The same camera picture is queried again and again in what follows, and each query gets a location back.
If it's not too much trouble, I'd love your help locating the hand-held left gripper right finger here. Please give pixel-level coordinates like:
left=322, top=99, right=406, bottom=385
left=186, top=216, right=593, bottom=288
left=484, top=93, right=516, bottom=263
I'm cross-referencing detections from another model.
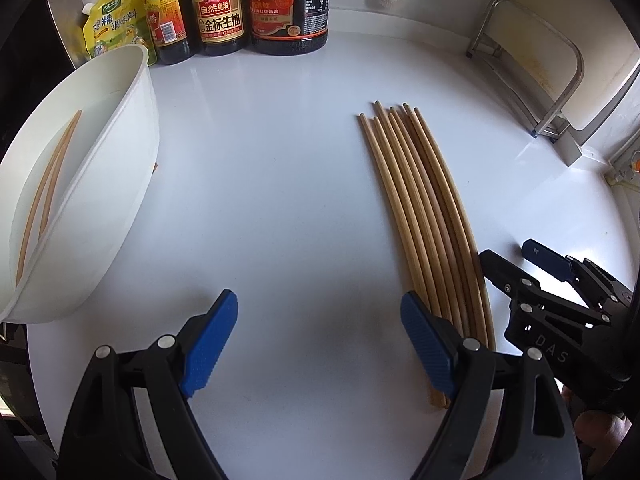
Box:
left=400, top=291, right=583, bottom=480

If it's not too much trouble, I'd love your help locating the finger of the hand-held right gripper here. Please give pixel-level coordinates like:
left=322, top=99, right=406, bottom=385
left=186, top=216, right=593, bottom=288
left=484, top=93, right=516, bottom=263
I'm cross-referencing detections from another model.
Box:
left=479, top=249, right=612, bottom=329
left=521, top=238, right=632, bottom=312

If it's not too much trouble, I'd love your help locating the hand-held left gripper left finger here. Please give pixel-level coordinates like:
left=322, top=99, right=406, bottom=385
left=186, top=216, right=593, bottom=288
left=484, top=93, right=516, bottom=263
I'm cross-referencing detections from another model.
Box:
left=57, top=288, right=239, bottom=480

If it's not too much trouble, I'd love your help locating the bundle of wooden chopsticks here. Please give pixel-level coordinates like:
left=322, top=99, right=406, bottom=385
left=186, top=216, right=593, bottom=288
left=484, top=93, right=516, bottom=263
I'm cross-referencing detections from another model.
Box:
left=357, top=100, right=497, bottom=409

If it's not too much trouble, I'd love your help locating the white round bowl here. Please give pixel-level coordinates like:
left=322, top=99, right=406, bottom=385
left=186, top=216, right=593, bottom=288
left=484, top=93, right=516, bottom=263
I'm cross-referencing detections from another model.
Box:
left=0, top=44, right=160, bottom=324

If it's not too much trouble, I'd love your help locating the person's right hand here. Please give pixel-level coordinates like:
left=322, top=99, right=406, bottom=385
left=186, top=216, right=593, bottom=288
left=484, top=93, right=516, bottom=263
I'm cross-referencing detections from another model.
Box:
left=561, top=384, right=632, bottom=466

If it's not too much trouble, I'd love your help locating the metal board rack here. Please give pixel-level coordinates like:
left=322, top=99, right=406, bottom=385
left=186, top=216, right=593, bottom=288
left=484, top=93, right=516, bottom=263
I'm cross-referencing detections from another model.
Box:
left=466, top=0, right=585, bottom=145

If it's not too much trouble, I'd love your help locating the amber vinegar bottle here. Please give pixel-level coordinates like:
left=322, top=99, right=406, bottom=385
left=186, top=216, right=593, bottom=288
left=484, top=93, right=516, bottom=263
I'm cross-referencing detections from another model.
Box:
left=139, top=0, right=197, bottom=66

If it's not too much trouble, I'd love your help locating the dark soy sauce bottle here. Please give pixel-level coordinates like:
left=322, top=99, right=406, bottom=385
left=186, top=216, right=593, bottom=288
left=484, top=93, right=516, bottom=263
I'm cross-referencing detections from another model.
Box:
left=191, top=0, right=247, bottom=57

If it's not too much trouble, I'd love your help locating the yellow seasoning pouch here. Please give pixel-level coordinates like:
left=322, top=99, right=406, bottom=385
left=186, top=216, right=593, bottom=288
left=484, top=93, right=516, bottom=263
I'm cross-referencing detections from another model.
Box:
left=81, top=0, right=158, bottom=68

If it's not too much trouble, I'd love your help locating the wall power socket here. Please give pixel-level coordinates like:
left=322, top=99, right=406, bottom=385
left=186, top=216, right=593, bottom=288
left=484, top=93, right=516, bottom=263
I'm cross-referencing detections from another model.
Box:
left=602, top=150, right=640, bottom=186

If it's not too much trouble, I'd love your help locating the large red-handled sauce jug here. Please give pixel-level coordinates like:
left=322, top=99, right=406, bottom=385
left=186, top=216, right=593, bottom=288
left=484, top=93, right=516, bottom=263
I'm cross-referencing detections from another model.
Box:
left=247, top=0, right=334, bottom=56

